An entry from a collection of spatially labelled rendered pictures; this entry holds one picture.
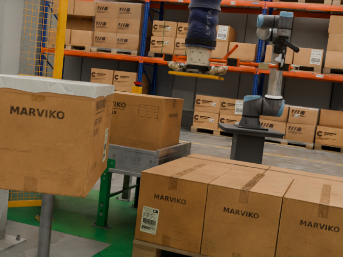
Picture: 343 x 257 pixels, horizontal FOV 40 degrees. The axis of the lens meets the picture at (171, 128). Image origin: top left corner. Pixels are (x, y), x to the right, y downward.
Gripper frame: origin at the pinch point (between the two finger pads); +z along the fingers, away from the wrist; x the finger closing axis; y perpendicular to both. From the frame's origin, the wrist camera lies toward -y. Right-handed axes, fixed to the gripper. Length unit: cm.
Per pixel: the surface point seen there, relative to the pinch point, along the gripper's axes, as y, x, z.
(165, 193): 47, 83, 81
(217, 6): 49, 6, -37
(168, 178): 46, 83, 73
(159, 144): 74, 22, 62
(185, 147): 67, -18, 67
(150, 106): 84, 22, 37
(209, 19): 52, 10, -27
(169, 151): 68, 18, 67
